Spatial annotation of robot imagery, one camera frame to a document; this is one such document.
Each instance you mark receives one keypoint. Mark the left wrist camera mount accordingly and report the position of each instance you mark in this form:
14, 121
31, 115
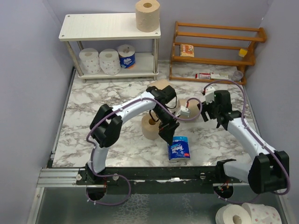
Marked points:
184, 111

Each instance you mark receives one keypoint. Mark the white two-tier shelf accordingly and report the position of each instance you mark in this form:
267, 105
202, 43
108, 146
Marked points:
106, 31

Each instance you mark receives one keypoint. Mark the white green small box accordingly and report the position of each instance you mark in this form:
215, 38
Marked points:
219, 76

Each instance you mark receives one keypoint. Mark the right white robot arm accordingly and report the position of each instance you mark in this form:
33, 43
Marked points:
269, 170

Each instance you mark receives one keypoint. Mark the orange snack packet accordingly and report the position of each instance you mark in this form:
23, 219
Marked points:
186, 50

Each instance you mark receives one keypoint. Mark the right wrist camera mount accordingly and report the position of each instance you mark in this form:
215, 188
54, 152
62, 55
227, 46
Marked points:
208, 92

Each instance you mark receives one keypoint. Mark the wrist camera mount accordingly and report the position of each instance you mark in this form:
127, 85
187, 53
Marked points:
208, 92
184, 111

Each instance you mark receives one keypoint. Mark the brown paper roll front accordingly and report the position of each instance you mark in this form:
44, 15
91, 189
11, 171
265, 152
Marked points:
150, 128

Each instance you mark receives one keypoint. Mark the blue Vinda roll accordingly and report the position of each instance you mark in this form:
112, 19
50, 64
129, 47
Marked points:
126, 56

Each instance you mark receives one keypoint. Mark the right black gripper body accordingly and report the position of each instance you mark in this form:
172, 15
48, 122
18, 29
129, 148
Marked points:
212, 110

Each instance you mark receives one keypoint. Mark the yellow sponge block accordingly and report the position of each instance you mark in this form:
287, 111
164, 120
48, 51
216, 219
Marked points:
243, 52

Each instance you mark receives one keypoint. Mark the blue Tempo roll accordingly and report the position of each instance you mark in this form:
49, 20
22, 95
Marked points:
179, 149

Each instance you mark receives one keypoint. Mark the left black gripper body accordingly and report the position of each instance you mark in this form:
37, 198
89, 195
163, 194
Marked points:
164, 118

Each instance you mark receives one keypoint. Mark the wooden slatted rack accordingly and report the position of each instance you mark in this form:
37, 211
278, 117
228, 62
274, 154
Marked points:
248, 60

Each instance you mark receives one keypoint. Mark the red white small box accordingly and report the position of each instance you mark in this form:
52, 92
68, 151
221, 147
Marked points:
206, 76

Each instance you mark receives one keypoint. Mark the clear plastic cup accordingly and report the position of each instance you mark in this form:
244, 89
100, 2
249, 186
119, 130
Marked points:
237, 76

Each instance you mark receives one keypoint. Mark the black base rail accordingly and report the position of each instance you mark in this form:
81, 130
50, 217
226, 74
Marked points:
155, 180

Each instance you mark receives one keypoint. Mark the white floral paper roll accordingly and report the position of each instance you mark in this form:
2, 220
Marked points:
110, 62
90, 60

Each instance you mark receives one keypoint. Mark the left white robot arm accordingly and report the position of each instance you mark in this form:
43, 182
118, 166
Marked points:
106, 126

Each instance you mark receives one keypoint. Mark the brown paper roll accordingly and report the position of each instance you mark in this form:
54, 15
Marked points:
160, 84
150, 128
147, 15
193, 106

